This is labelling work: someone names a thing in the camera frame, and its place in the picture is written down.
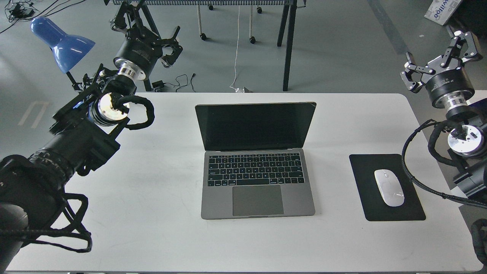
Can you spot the black power adapter with cable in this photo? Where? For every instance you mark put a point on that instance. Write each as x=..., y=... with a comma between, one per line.
x=181, y=81

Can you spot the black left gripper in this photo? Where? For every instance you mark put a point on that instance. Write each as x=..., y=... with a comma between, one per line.
x=142, y=47

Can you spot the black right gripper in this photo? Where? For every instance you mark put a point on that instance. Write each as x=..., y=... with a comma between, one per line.
x=441, y=84

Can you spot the black mouse pad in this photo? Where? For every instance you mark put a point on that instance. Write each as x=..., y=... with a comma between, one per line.
x=375, y=209

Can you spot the white computer mouse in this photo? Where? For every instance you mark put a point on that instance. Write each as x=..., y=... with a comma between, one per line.
x=389, y=187

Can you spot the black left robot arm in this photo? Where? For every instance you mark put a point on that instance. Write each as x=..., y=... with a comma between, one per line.
x=34, y=202

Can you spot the blue desk lamp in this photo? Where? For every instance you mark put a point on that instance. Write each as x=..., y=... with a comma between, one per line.
x=67, y=49

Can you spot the grey laptop computer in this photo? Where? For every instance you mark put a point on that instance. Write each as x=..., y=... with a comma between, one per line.
x=254, y=160

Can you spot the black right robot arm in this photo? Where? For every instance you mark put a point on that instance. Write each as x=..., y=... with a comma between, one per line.
x=460, y=140

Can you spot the white cardboard box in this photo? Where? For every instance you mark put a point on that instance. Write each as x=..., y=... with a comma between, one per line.
x=440, y=11

